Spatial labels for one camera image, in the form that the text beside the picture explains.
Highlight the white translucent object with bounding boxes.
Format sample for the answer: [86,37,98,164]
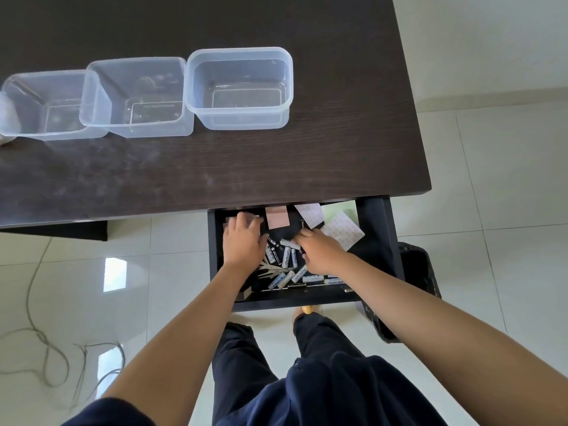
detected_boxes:
[0,92,21,148]

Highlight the person's left hand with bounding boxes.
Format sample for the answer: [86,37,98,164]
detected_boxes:
[222,212,270,275]

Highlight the navy blue trousers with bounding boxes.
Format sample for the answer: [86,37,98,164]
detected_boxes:
[211,313,450,426]

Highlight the pink sticky note pad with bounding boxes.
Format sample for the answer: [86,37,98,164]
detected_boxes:
[265,206,291,230]

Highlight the clear plastic container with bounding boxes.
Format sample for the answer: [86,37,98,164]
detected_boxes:
[0,70,109,141]
[79,57,194,139]
[184,47,294,131]

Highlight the grey floor cable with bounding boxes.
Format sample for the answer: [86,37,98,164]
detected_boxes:
[0,237,72,389]

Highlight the black desk drawer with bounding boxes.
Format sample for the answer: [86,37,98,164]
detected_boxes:
[207,196,406,313]

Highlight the light green paper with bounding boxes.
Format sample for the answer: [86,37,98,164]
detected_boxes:
[321,200,359,227]

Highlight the metal scissors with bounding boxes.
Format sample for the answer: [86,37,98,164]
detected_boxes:
[254,258,279,281]

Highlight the small white dotted sheet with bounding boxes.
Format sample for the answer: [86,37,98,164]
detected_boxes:
[295,202,325,229]

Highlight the navy blue sleeve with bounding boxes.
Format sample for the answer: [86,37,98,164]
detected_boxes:
[61,397,149,426]

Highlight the pile of white batteries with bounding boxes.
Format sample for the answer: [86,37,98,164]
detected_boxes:
[264,235,344,292]

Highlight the white floor cable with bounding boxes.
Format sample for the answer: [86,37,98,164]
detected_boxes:
[70,341,127,409]

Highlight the black waste bin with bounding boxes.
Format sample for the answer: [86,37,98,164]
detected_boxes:
[360,241,443,345]

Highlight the person's right forearm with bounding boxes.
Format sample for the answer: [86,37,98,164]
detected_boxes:
[326,254,568,426]

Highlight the person's right hand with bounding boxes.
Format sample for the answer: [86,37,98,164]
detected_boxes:
[292,228,354,288]

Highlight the large white dotted sheet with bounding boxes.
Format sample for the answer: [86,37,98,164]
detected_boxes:
[320,211,366,252]

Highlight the person's left forearm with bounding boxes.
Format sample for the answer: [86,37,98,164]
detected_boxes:
[100,263,260,426]

